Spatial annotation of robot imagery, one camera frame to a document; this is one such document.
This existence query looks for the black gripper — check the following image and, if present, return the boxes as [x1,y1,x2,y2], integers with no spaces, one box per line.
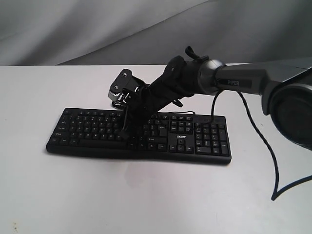
[119,56,194,149]

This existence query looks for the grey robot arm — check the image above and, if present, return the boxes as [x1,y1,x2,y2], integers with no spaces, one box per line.
[121,47,312,149]

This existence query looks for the black computer keyboard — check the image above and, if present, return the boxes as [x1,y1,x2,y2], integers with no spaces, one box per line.
[46,108,232,164]

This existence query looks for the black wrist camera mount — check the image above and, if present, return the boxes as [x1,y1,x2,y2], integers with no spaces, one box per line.
[108,69,148,106]

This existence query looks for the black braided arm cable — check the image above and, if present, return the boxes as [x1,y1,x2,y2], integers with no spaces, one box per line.
[211,90,312,202]

